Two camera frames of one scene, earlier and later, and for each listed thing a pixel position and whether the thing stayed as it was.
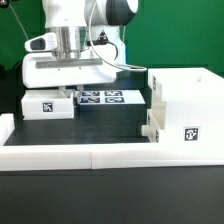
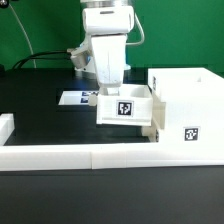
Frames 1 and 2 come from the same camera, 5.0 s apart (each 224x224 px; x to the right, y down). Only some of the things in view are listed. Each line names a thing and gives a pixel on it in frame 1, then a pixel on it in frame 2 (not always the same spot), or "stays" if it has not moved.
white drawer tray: x=47 y=105 -> x=132 y=107
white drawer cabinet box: x=194 y=104 stays
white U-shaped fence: x=64 y=157 stays
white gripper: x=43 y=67 -> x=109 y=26
